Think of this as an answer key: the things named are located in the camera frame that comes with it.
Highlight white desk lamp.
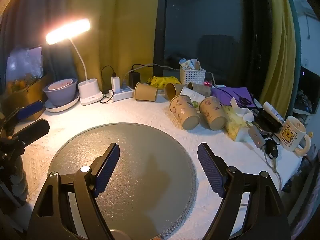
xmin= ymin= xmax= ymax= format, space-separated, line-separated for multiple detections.
xmin=45 ymin=18 xmax=104 ymax=106

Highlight clear plastic bag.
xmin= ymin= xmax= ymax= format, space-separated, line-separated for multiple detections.
xmin=5 ymin=46 xmax=44 ymax=84

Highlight sachets in basket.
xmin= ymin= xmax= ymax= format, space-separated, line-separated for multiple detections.
xmin=179 ymin=58 xmax=202 ymax=71

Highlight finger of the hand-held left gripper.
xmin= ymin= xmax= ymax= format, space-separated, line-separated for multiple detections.
xmin=10 ymin=118 xmax=50 ymax=147
xmin=0 ymin=100 xmax=44 ymax=128

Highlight white plastic basket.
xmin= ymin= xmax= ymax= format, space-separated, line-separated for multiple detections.
xmin=180 ymin=66 xmax=206 ymax=86

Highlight yellow tissue packet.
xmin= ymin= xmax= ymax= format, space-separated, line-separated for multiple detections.
xmin=221 ymin=105 xmax=251 ymax=141

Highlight purple bowl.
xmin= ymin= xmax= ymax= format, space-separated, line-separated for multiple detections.
xmin=43 ymin=78 xmax=79 ymax=107

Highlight black charger cable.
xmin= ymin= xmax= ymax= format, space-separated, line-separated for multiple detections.
xmin=100 ymin=65 xmax=116 ymax=104

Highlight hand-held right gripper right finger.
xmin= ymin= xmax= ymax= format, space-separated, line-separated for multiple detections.
xmin=197 ymin=142 xmax=292 ymax=240

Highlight yellow curtain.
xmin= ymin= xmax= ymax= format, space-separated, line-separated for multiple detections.
xmin=258 ymin=0 xmax=298 ymax=117
xmin=67 ymin=0 xmax=161 ymax=98

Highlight white paper cup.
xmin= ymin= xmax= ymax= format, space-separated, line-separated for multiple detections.
xmin=180 ymin=87 xmax=207 ymax=105

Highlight yellow plastic bag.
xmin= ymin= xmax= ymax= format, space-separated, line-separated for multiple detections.
xmin=146 ymin=76 xmax=182 ymax=87

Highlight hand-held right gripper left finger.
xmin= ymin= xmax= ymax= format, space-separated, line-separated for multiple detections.
xmin=26 ymin=143 xmax=120 ymax=240

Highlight white tube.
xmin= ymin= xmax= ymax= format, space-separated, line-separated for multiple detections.
xmin=262 ymin=101 xmax=286 ymax=125

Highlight grey adapter dongle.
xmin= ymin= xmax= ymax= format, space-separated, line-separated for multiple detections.
xmin=247 ymin=124 xmax=266 ymax=148

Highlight black car key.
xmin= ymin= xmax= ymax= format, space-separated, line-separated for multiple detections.
xmin=263 ymin=137 xmax=279 ymax=159

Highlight white inner bowl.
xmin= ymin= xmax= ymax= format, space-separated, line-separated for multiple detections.
xmin=48 ymin=79 xmax=74 ymax=91

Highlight purple cloth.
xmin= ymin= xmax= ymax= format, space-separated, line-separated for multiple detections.
xmin=211 ymin=87 xmax=256 ymax=107

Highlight black scissors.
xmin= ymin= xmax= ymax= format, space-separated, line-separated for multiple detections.
xmin=229 ymin=92 xmax=253 ymax=106

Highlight white cable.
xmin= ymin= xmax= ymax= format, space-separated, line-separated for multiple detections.
xmin=130 ymin=63 xmax=173 ymax=74

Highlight black pouch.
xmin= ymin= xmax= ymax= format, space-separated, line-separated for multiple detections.
xmin=256 ymin=109 xmax=282 ymax=133

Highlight plain brown paper cup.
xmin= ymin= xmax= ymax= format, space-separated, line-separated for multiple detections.
xmin=134 ymin=82 xmax=159 ymax=102
xmin=164 ymin=82 xmax=188 ymax=101
xmin=187 ymin=82 xmax=213 ymax=97

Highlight cardboard box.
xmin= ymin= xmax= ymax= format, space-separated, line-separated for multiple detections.
xmin=3 ymin=74 xmax=51 ymax=114

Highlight round grey mat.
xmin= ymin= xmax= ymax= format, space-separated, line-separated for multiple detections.
xmin=47 ymin=122 xmax=197 ymax=240

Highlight printed brown paper cup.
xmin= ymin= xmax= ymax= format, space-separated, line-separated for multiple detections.
xmin=199 ymin=96 xmax=227 ymax=131
xmin=169 ymin=94 xmax=201 ymax=131

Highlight cream bear mug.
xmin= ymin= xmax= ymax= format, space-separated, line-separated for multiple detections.
xmin=278 ymin=115 xmax=312 ymax=157

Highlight black monitor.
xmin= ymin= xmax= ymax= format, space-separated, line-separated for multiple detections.
xmin=297 ymin=66 xmax=320 ymax=114

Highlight grey thin cable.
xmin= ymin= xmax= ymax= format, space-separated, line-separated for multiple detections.
xmin=260 ymin=147 xmax=282 ymax=193

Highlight black charger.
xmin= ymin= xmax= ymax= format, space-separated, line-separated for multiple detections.
xmin=129 ymin=72 xmax=141 ymax=89

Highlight white tissue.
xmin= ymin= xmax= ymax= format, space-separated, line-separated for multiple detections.
xmin=229 ymin=97 xmax=254 ymax=122

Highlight grey curtain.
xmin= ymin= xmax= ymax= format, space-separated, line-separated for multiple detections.
xmin=0 ymin=0 xmax=77 ymax=85

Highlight white plate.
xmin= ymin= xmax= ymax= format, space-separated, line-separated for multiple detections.
xmin=44 ymin=92 xmax=80 ymax=113

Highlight white power strip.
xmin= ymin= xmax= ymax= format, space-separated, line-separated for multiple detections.
xmin=109 ymin=86 xmax=135 ymax=102

